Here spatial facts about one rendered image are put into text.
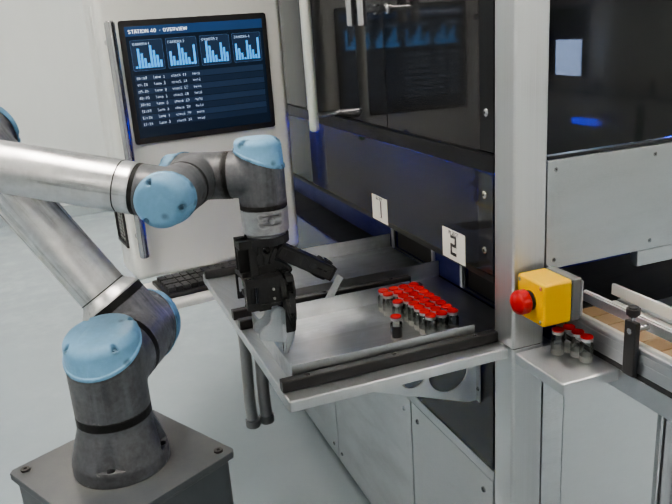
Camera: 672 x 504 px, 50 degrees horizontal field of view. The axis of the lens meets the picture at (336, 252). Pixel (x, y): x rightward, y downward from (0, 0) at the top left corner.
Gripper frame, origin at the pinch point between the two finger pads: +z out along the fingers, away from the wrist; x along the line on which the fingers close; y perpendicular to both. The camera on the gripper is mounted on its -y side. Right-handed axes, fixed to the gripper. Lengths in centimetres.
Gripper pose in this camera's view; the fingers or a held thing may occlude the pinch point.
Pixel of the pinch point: (289, 344)
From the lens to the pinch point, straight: 123.5
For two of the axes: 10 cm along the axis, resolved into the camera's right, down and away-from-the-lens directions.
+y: -9.3, 1.6, -3.3
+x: 3.6, 2.6, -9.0
